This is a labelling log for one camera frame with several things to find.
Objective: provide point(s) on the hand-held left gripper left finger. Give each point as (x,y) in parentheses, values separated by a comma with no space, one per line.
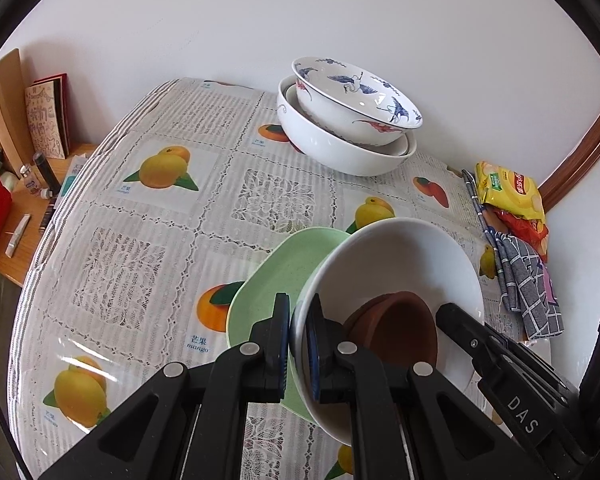
(281,345)

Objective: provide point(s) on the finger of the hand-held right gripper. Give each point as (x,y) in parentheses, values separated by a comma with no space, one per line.
(462,330)
(535,365)

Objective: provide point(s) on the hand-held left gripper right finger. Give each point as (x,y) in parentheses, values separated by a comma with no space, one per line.
(314,355)

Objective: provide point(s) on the light green square plate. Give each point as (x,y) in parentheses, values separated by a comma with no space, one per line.
(280,270)

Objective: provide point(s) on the white bowl grey swirl print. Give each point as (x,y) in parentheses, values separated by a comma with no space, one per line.
(405,255)

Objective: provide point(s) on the pink cloth piece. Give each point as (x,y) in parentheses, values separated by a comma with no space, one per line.
(548,285)

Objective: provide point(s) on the grey checked cloth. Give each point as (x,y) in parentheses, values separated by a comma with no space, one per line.
(525,270)

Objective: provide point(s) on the red chip bag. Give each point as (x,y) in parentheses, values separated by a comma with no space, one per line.
(527,232)

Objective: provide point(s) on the yellow chip bag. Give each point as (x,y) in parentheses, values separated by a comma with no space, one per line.
(510,190)

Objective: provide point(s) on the large plain white bowl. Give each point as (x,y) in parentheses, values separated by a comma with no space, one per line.
(340,155)

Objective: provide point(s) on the white bowl blue crane print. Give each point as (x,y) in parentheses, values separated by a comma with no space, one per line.
(330,110)

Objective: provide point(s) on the pale blue packet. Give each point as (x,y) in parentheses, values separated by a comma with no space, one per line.
(74,175)

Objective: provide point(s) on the small white bottle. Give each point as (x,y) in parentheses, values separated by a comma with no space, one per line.
(45,193)

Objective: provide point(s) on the white pen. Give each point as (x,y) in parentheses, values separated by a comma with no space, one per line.
(19,235)

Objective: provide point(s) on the wooden side table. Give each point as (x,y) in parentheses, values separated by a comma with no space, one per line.
(32,205)

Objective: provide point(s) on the black tube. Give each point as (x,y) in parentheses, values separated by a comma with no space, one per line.
(45,170)

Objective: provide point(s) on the small clear bottle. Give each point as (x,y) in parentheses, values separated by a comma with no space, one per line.
(27,177)

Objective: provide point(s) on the doodle print booklet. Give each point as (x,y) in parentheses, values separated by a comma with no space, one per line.
(45,120)

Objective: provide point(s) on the light wooden chair back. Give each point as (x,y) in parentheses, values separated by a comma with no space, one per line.
(10,95)

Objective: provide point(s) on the brown wooden door frame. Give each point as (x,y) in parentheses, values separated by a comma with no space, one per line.
(585,160)

